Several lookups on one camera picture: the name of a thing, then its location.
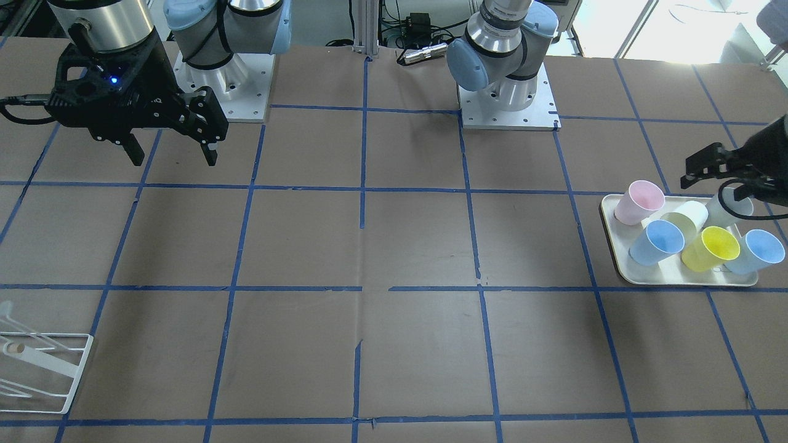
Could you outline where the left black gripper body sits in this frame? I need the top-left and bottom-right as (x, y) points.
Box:
(737, 115), (787, 207)

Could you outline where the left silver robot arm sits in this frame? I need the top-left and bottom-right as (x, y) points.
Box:
(446, 1), (786, 206)

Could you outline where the white wire cup rack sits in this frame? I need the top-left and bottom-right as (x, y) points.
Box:
(1, 301), (95, 415)

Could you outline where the silver metal cylinder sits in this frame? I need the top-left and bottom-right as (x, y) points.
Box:
(396, 42), (448, 66)

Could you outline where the yellow plastic cup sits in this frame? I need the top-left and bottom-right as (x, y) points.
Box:
(680, 225), (741, 273)

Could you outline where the white plastic cup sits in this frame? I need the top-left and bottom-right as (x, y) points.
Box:
(660, 200), (709, 245)

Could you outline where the wrist camera braided cable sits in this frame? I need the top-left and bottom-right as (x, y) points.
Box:
(718, 178), (788, 220)

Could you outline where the grey plastic cup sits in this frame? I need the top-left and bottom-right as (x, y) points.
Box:
(704, 187), (754, 229)

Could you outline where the blue cup on tray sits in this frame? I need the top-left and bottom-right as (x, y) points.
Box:
(629, 220), (686, 266)

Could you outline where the cream plastic tray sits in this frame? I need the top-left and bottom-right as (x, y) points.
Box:
(600, 194), (759, 288)

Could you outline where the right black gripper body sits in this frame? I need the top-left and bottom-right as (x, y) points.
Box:
(47, 28), (198, 144)

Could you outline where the pink plastic cup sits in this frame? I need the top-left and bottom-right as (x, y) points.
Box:
(614, 180), (666, 225)

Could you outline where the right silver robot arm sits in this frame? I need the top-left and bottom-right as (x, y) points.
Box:
(43, 1), (292, 166)

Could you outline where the light blue cup tray edge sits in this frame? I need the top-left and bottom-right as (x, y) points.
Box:
(724, 229), (786, 274)

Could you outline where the aluminium frame post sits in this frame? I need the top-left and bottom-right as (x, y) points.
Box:
(350, 1), (382, 60)

